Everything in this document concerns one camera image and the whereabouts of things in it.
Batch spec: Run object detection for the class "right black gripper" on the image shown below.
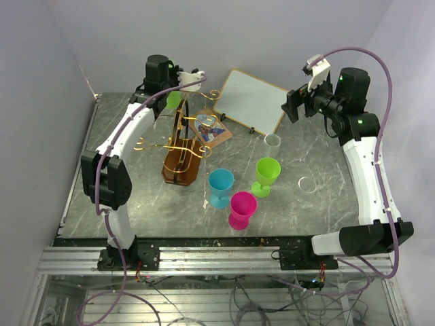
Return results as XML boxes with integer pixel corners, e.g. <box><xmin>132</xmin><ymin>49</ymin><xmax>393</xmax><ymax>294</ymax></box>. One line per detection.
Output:
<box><xmin>281</xmin><ymin>74</ymin><xmax>344</xmax><ymax>123</ymax></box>

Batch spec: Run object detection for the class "green wine glass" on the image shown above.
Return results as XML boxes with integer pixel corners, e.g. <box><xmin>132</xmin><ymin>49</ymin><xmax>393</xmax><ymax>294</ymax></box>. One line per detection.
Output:
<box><xmin>166</xmin><ymin>91</ymin><xmax>181</xmax><ymax>110</ymax></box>
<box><xmin>251</xmin><ymin>157</ymin><xmax>281</xmax><ymax>198</ymax></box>

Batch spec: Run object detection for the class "clear wine glass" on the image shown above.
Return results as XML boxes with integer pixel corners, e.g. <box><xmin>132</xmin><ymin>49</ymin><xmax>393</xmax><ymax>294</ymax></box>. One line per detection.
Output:
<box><xmin>263</xmin><ymin>134</ymin><xmax>281</xmax><ymax>158</ymax></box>
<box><xmin>298</xmin><ymin>177</ymin><xmax>317</xmax><ymax>194</ymax></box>

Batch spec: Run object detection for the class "gold wine glass rack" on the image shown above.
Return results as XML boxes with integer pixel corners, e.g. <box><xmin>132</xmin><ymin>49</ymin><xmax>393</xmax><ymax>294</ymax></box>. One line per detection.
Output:
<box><xmin>133</xmin><ymin>88</ymin><xmax>222</xmax><ymax>187</ymax></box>

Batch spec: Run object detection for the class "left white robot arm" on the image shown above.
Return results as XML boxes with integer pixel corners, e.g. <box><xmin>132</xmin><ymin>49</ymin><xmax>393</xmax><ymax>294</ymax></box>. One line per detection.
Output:
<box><xmin>81</xmin><ymin>54</ymin><xmax>204</xmax><ymax>270</ymax></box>

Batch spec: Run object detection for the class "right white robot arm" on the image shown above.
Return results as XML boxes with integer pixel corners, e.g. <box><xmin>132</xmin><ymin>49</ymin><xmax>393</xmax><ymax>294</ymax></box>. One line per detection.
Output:
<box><xmin>281</xmin><ymin>67</ymin><xmax>414</xmax><ymax>269</ymax></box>

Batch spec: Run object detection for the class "blue wine glass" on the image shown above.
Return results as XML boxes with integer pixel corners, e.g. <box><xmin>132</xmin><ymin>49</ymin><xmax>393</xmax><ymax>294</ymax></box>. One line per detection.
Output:
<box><xmin>209</xmin><ymin>168</ymin><xmax>234</xmax><ymax>209</ymax></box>

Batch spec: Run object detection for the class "pink wine glass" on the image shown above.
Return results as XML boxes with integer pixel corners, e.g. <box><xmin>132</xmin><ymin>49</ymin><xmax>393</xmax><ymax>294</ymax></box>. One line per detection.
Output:
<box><xmin>228</xmin><ymin>192</ymin><xmax>258</xmax><ymax>230</ymax></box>

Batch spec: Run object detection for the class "gold framed whiteboard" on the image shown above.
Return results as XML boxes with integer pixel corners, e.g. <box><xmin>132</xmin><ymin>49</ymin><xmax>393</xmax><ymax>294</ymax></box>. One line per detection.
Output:
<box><xmin>213</xmin><ymin>69</ymin><xmax>288</xmax><ymax>135</ymax></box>

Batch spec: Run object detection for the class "small illustrated book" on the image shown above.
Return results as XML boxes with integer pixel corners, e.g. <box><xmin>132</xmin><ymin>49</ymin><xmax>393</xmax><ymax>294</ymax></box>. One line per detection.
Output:
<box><xmin>189</xmin><ymin>109</ymin><xmax>233</xmax><ymax>148</ymax></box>

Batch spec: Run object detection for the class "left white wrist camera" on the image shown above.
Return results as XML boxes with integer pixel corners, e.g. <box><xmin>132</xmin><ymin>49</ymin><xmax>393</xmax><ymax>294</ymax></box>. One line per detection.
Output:
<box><xmin>177</xmin><ymin>71</ymin><xmax>205</xmax><ymax>92</ymax></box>

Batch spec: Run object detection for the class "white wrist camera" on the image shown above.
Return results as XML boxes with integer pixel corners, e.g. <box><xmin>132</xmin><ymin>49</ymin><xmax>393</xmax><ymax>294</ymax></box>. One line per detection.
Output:
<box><xmin>302</xmin><ymin>54</ymin><xmax>330</xmax><ymax>92</ymax></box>
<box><xmin>177</xmin><ymin>71</ymin><xmax>205</xmax><ymax>92</ymax></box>

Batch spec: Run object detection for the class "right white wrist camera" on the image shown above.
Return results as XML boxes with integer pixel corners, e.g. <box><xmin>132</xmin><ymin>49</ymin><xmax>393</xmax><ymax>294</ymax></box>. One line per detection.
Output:
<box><xmin>302</xmin><ymin>54</ymin><xmax>330</xmax><ymax>92</ymax></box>

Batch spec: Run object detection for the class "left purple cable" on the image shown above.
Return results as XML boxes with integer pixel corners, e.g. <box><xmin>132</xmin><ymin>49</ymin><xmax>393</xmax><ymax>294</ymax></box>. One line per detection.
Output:
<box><xmin>75</xmin><ymin>75</ymin><xmax>208</xmax><ymax>326</ymax></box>

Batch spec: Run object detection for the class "aluminium rail frame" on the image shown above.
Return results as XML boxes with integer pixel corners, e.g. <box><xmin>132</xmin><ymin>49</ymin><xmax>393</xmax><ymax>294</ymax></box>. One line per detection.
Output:
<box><xmin>33</xmin><ymin>234</ymin><xmax>405</xmax><ymax>326</ymax></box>

